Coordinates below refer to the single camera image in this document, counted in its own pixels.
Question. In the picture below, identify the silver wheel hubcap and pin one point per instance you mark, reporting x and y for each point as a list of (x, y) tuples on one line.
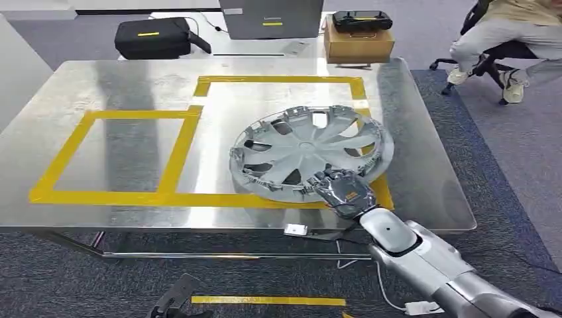
[(303, 145)]

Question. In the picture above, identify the white power strip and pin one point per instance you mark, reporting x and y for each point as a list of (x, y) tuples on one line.
[(423, 308)]

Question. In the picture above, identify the yellow floor tape square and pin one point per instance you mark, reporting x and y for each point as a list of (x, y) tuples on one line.
[(268, 301)]

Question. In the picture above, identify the black office chair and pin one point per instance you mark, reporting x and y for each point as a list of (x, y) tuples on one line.
[(509, 50)]

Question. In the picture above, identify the person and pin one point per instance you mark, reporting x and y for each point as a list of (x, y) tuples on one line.
[(513, 39)]

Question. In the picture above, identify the white desk with gear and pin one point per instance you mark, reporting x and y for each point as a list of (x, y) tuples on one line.
[(254, 47)]

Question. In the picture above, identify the stainless steel table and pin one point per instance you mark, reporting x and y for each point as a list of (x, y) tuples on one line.
[(131, 87)]

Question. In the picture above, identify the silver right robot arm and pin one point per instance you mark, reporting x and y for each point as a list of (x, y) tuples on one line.
[(421, 259)]

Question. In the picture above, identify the black handheld controller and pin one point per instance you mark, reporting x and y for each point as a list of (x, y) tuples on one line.
[(362, 21)]

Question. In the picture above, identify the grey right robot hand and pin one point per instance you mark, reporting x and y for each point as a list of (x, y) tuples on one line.
[(347, 195)]

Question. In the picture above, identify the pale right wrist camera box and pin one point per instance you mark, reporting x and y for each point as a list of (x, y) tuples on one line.
[(296, 230)]

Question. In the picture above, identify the black carry bag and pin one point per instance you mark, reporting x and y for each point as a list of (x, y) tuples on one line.
[(153, 39)]

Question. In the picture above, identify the brown cardboard box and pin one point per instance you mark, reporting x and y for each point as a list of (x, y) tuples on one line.
[(358, 46)]

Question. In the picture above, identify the grey box case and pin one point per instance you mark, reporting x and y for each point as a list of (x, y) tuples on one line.
[(272, 17)]

